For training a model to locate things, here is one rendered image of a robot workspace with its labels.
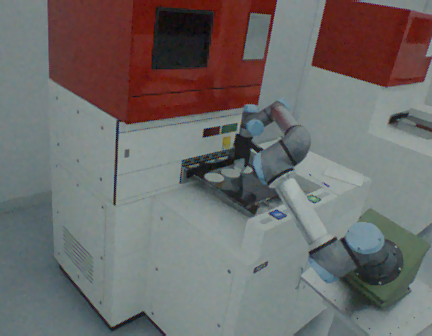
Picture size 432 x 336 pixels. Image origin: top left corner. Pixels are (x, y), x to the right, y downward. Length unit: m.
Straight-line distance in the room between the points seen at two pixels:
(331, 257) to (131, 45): 1.04
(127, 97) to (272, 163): 0.62
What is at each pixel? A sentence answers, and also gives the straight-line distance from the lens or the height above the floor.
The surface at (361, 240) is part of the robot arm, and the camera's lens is 1.46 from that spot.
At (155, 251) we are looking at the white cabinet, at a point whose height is 0.53.
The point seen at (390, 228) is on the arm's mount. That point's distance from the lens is 1.72.
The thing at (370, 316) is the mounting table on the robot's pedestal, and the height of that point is 0.82.
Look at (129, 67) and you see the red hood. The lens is 1.61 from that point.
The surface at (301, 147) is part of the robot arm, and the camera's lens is 1.52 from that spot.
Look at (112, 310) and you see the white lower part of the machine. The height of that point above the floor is 0.20.
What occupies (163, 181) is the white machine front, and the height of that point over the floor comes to 0.88.
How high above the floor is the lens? 1.79
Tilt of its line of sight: 24 degrees down
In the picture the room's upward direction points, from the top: 9 degrees clockwise
